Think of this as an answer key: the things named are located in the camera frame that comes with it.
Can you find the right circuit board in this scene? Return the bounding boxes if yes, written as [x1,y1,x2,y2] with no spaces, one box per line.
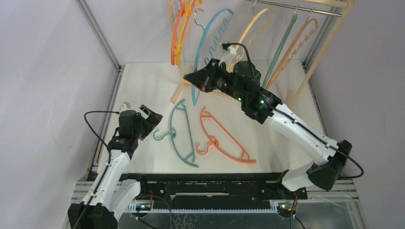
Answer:
[277,203,297,219]

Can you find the circuit board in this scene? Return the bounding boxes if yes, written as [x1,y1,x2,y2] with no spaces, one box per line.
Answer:
[277,203,297,219]
[134,202,153,213]

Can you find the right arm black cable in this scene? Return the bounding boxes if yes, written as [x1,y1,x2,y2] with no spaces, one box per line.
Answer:
[221,42,364,179]

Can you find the blue wavy hanger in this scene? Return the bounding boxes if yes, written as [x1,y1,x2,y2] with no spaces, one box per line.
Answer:
[191,8,235,106]

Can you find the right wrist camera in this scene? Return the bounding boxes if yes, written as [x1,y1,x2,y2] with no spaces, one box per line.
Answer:
[219,43,237,66]

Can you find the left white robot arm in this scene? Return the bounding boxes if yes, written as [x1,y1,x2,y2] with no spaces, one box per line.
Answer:
[67,102,163,229]

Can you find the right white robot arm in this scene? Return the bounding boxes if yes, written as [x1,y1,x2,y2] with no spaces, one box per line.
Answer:
[183,59,352,198]

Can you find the wooden clothes rack frame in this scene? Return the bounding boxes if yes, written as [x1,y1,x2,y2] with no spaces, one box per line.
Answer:
[164,0,356,108]

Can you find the right aluminium frame post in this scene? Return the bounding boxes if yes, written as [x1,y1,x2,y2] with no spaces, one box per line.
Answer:
[302,15,339,134]

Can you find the pale yellow wavy hanger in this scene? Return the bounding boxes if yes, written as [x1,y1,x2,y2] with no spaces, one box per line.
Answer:
[226,8,275,71]

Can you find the pale green wavy hanger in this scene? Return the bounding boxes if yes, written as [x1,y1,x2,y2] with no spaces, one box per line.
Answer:
[261,9,298,87]

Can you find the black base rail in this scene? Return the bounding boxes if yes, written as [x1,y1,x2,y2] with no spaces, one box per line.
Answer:
[118,173,308,211]

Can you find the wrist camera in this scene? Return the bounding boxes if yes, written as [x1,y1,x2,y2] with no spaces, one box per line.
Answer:
[119,102,132,113]
[219,43,237,66]

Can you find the aluminium frame post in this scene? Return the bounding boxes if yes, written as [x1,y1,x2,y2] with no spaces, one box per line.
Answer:
[75,0,122,173]
[302,15,339,134]

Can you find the left aluminium frame post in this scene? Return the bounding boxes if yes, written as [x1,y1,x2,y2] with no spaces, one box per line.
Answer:
[75,0,122,173]

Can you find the left circuit board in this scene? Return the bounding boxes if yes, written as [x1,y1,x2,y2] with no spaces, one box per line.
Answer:
[134,202,153,213]

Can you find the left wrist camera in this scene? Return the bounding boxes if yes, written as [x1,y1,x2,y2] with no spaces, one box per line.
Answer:
[119,102,132,113]

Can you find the yellow-orange plastic hanger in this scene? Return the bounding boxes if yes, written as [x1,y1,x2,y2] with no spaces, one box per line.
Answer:
[171,0,203,65]

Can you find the light orange wavy hanger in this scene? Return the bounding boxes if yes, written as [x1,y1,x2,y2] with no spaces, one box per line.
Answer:
[265,17,319,89]

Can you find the metal hanging rod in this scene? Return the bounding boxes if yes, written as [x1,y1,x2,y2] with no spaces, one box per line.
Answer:
[251,0,342,17]

